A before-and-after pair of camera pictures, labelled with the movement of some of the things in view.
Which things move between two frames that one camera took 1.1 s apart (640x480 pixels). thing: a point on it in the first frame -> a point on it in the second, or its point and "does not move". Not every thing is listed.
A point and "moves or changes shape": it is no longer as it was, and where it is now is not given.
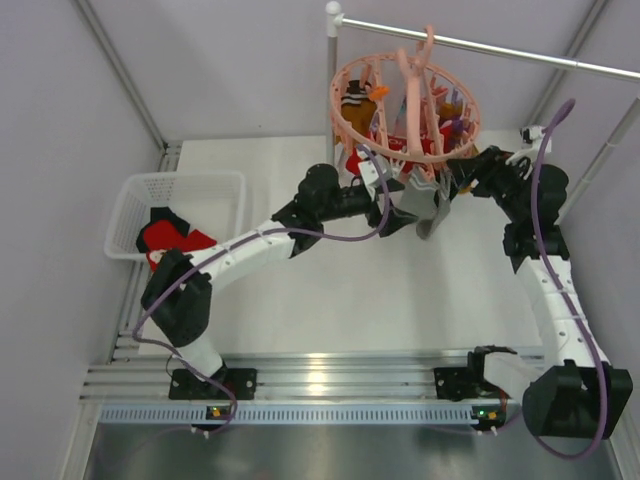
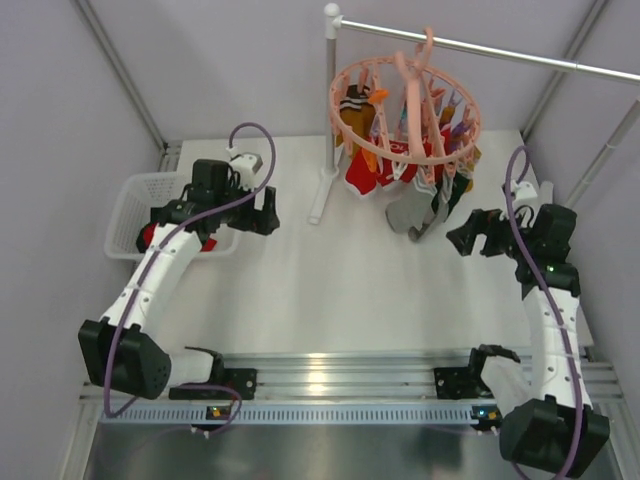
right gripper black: x=485 y=167 -> x=482 y=222
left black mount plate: x=184 y=385 does not move
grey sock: x=418 y=197 moves or changes shape
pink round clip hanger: x=413 y=113 does not move
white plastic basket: x=212 y=201 does not move
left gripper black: x=396 y=219 -> x=262 y=221
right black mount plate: x=456 y=383 does not move
